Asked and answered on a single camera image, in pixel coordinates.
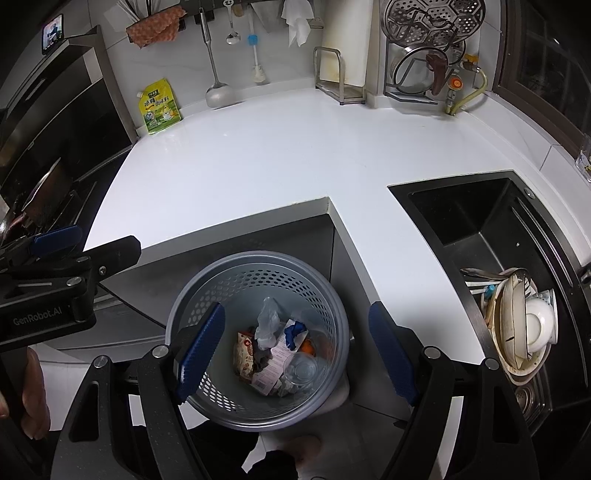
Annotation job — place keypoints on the blue wrapper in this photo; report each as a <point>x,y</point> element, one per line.
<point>295,330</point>

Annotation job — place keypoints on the white bowl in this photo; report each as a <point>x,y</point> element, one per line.
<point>540,323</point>

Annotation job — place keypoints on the black kitchen sink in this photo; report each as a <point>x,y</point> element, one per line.
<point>461,221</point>

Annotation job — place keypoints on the perforated metal steamer tray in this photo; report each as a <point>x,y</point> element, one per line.
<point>415,18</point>

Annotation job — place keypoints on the metal cutting board rack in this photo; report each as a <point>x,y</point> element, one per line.
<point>353,94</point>

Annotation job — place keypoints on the clear drinking glass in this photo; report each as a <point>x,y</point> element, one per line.
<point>585,161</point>

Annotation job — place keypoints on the orange dish cloth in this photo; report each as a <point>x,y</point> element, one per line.
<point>154,27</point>

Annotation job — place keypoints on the metal spoon in sink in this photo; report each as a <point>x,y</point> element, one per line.
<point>489,273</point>

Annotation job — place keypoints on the metal lid rack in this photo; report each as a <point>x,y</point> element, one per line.
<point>411,99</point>

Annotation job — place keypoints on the dark window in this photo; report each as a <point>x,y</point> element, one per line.
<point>545,69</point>

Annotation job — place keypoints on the metal ladle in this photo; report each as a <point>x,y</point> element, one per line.
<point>220,97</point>

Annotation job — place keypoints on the gas valve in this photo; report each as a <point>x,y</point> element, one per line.
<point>456,84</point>

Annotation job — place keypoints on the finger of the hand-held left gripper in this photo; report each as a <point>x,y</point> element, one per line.
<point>115,254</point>
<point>57,240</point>

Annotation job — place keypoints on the grey perforated waste basket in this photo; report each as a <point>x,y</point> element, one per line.
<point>295,272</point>

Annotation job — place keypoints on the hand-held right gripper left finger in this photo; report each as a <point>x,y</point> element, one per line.
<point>201,353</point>

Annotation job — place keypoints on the person's dark trouser leg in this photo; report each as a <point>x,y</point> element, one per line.
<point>272,466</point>

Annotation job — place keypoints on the brown snack wrapper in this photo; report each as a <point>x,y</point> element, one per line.
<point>247,350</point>

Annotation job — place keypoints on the black wall hook rail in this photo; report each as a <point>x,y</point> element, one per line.
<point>205,17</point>

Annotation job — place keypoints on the bamboo pot brush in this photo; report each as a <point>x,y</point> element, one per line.
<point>238,9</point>

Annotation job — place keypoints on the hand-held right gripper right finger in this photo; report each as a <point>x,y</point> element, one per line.
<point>392,355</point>

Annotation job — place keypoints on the metal wok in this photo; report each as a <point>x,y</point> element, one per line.
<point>44,182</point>

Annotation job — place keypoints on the orange plastic piece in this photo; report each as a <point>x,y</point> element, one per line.
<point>308,346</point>

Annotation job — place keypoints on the metal sink drain strainer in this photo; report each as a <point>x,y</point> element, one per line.
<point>531,399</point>

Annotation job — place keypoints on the white paper receipt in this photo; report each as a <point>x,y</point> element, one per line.
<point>268,374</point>

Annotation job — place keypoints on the white cutting board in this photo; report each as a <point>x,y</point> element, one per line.
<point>348,37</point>

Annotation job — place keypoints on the grey metal kitchen utensil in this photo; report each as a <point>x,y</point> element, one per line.
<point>268,14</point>

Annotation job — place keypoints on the yellow green seasoning pouch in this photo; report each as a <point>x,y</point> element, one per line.
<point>159,108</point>

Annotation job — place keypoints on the person's left hand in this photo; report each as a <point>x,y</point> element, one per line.
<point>37,401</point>

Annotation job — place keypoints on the cream plate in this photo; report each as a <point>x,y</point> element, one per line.
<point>510,323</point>

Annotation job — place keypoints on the glass pot lid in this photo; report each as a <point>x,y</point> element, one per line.
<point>411,74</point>

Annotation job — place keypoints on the mounted phone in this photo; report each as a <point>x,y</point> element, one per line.
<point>53,33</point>

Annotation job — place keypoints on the bundle of chopsticks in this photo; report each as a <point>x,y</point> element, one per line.
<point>131,11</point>

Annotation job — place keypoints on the clear plastic cup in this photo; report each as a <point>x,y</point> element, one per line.
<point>300,369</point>

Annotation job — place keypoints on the clear plastic bag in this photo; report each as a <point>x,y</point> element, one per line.
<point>268,323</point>

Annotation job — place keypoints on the person's foot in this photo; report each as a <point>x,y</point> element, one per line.
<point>302,447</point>

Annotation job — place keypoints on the white bottle brush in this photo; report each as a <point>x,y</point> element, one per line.
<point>260,76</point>

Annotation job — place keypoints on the white hanging cloth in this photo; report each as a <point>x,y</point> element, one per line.
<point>295,23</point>

